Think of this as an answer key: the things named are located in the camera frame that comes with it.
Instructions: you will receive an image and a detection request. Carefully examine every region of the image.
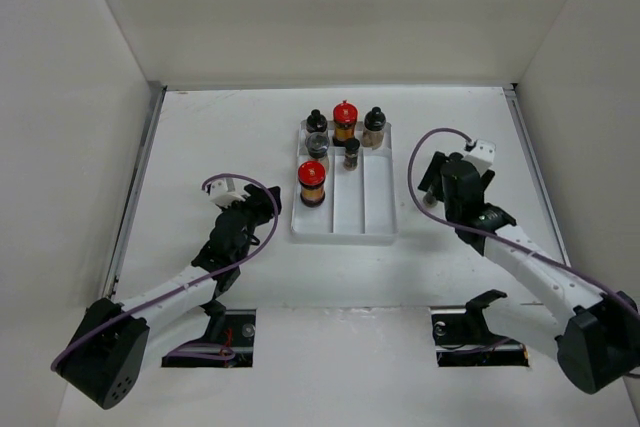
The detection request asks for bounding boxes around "right metal table rail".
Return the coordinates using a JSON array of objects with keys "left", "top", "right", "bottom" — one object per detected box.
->
[{"left": 503, "top": 83, "right": 568, "bottom": 261}]

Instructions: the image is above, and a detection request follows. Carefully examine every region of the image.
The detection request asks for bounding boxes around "black knob pepper grinder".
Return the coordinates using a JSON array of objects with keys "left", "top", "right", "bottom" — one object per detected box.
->
[{"left": 362, "top": 106, "right": 386, "bottom": 149}]

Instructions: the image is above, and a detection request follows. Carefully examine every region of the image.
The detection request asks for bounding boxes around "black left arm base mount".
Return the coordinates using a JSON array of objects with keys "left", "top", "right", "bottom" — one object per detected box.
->
[{"left": 169, "top": 300, "right": 235, "bottom": 359}]

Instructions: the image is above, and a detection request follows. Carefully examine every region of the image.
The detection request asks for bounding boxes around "white divided organizer tray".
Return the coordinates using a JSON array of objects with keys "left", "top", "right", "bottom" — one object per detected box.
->
[{"left": 291, "top": 123, "right": 398, "bottom": 245}]

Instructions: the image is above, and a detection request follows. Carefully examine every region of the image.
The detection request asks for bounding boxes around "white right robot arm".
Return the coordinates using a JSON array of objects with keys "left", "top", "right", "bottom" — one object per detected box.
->
[{"left": 418, "top": 152, "right": 639, "bottom": 394}]

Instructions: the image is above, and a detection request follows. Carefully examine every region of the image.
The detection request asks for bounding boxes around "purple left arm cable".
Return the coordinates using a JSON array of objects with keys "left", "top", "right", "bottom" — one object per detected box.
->
[{"left": 50, "top": 172, "right": 281, "bottom": 373}]

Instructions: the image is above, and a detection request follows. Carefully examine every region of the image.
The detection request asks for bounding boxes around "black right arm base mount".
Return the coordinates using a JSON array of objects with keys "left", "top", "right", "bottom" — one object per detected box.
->
[{"left": 431, "top": 289, "right": 524, "bottom": 355}]

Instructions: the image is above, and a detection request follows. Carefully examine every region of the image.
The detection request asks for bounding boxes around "red cap sauce jar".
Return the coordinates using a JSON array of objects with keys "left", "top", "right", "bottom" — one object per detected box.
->
[{"left": 297, "top": 160, "right": 326, "bottom": 207}]

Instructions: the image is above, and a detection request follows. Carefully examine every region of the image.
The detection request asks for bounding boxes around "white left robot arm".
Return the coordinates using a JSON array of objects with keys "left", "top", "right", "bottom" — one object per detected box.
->
[{"left": 51, "top": 183, "right": 282, "bottom": 410}]

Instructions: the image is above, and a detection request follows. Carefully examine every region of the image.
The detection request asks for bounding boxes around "small dark spice bottle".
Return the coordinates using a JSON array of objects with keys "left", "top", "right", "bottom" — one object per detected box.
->
[{"left": 423, "top": 186, "right": 439, "bottom": 209}]

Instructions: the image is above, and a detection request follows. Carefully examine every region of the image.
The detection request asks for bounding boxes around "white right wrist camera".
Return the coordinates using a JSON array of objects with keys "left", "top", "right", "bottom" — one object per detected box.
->
[{"left": 463, "top": 139, "right": 496, "bottom": 175}]

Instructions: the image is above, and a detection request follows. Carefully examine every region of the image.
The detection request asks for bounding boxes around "clear lid salt grinder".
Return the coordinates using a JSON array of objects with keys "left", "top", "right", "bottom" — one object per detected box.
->
[{"left": 305, "top": 132, "right": 330, "bottom": 170}]

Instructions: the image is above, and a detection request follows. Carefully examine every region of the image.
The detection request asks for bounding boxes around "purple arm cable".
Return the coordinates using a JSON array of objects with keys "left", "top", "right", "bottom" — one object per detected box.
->
[
  {"left": 406, "top": 126, "right": 640, "bottom": 328},
  {"left": 50, "top": 172, "right": 281, "bottom": 373}
]

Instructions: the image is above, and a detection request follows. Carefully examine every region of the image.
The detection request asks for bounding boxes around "black knob salt grinder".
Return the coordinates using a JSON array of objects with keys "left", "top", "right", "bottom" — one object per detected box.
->
[{"left": 304, "top": 109, "right": 328, "bottom": 136}]

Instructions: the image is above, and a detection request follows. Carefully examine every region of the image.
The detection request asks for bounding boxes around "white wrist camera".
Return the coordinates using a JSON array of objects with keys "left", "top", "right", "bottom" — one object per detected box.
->
[
  {"left": 202, "top": 177, "right": 245, "bottom": 206},
  {"left": 463, "top": 139, "right": 496, "bottom": 175}
]

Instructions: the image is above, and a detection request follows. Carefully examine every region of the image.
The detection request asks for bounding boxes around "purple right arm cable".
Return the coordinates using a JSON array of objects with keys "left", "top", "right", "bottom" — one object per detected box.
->
[{"left": 406, "top": 126, "right": 640, "bottom": 328}]

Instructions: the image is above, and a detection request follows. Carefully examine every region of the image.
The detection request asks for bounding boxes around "small black cap spice bottle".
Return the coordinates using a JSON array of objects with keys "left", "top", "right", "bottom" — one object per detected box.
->
[{"left": 343, "top": 137, "right": 360, "bottom": 171}]

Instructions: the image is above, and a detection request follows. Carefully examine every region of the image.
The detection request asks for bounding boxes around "left metal table rail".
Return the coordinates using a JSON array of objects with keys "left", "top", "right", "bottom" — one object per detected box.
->
[{"left": 98, "top": 81, "right": 167, "bottom": 298}]

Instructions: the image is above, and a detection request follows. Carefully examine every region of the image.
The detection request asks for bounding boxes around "red cap sauce bottle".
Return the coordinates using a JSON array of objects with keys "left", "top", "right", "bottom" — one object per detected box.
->
[{"left": 333, "top": 100, "right": 358, "bottom": 146}]

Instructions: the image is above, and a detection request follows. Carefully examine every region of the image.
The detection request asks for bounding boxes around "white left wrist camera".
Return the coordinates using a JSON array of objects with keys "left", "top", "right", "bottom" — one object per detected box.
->
[{"left": 202, "top": 177, "right": 245, "bottom": 206}]

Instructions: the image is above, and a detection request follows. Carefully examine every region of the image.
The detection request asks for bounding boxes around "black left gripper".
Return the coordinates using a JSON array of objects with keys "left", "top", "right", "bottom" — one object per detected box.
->
[{"left": 219, "top": 185, "right": 279, "bottom": 264}]

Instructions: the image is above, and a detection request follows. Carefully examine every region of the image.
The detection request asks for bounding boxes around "metal table rail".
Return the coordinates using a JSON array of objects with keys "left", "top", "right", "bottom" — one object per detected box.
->
[
  {"left": 503, "top": 83, "right": 568, "bottom": 261},
  {"left": 98, "top": 81, "right": 167, "bottom": 298}
]

